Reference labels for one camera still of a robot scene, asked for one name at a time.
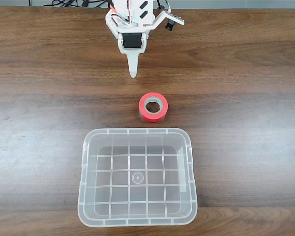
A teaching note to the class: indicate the red tape roll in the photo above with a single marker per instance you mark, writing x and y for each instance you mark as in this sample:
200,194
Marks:
141,108

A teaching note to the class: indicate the clear plastic storage box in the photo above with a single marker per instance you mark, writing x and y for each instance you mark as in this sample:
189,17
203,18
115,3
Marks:
88,172

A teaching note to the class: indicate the black camera on white bracket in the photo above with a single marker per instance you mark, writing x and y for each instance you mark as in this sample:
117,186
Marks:
170,24

